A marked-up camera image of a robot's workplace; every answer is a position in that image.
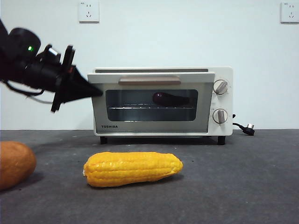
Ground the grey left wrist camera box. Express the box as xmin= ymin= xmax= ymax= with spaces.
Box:
xmin=37 ymin=44 xmax=62 ymax=64

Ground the oven wire rack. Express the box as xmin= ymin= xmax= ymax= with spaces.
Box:
xmin=107 ymin=104 xmax=196 ymax=111

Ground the oven knob with angled pointer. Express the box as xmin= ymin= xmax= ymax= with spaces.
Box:
xmin=213 ymin=79 xmax=229 ymax=95

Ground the oven knob with upright pointer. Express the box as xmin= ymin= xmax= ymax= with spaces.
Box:
xmin=212 ymin=108 xmax=228 ymax=124

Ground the black power plug with cord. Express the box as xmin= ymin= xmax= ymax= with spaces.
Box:
xmin=232 ymin=113 xmax=256 ymax=136

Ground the white wall socket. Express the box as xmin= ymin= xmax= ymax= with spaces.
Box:
xmin=280 ymin=2 xmax=299 ymax=24
xmin=78 ymin=1 xmax=100 ymax=23

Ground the yellow corn cob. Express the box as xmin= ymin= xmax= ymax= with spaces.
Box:
xmin=83 ymin=151 xmax=184 ymax=188

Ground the orange-brown potato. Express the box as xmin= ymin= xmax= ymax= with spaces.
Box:
xmin=0 ymin=141 xmax=37 ymax=192

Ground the purple eggplant with green stem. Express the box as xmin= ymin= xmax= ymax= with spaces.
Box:
xmin=152 ymin=92 xmax=191 ymax=107

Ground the oven door with beige handle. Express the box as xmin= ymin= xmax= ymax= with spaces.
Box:
xmin=87 ymin=71 xmax=216 ymax=135

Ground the white Toshiba toaster oven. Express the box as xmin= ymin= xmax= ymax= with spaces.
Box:
xmin=93 ymin=66 xmax=234 ymax=145

